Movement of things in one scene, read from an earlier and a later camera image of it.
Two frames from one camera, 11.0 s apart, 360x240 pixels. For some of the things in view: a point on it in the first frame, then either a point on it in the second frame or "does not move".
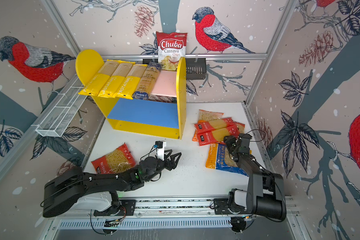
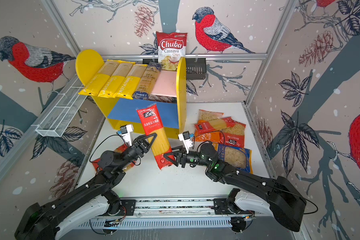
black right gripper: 229,140 → 183,159
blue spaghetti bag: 147,81 does not move
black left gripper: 173,164 → 139,147
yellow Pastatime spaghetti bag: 130,82 does not move
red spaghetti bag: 216,136 → 152,123
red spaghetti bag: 212,125 does not move
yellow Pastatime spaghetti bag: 96,85 does not move
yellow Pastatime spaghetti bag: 112,85 does not move
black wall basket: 195,67 does not move
